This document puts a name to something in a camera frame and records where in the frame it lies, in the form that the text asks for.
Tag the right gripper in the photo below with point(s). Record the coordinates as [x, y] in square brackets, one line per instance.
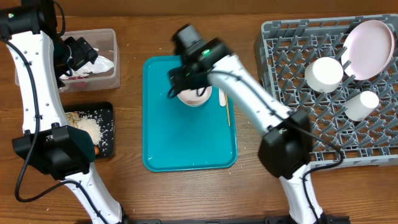
[176, 84]

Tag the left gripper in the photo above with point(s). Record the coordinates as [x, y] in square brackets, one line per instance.
[83, 51]

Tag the pink bowl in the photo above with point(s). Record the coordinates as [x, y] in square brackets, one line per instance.
[195, 98]

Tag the white napkin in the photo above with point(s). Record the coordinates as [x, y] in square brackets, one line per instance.
[101, 65]

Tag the red snack wrapper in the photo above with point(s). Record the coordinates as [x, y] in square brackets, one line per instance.
[76, 76]

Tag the white plastic fork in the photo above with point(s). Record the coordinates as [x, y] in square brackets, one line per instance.
[222, 98]

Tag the white bowl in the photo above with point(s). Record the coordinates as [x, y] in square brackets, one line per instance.
[324, 75]

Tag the white paper cup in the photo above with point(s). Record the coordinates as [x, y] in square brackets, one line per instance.
[361, 105]

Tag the white round plate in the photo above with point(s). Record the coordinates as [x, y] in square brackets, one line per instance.
[369, 47]

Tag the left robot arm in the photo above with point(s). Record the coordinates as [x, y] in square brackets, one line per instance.
[49, 143]

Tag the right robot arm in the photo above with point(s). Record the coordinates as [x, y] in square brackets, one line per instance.
[286, 140]

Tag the grey dishwasher rack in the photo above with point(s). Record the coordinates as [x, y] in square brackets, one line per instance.
[284, 48]

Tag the clear plastic bin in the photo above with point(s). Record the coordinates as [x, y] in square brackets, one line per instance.
[105, 74]

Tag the wooden chopstick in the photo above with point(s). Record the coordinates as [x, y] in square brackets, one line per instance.
[227, 109]

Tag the teal plastic serving tray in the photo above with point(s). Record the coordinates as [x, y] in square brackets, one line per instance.
[178, 137]

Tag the black plastic tray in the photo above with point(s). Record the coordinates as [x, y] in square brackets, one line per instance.
[104, 114]

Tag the peanuts in pink bowl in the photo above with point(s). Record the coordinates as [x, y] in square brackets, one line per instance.
[73, 118]

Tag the spilled rice pile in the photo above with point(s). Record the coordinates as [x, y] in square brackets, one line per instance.
[92, 127]

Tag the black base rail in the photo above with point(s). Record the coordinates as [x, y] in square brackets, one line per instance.
[329, 219]

